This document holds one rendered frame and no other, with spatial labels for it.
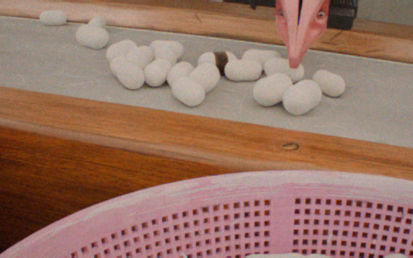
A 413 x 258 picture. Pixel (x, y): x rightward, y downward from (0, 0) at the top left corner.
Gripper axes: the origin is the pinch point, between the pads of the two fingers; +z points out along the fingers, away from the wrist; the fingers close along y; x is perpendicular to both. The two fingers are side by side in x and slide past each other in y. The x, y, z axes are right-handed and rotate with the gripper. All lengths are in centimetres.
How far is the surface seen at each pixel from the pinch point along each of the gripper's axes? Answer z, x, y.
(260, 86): 5.6, -2.9, -2.0
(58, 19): -9.5, 8.7, -28.0
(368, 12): -148, 143, 22
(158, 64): 4.1, -2.2, -10.2
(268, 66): 0.2, 1.6, -2.1
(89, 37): -2.5, 3.3, -20.0
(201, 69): 4.5, -2.6, -6.7
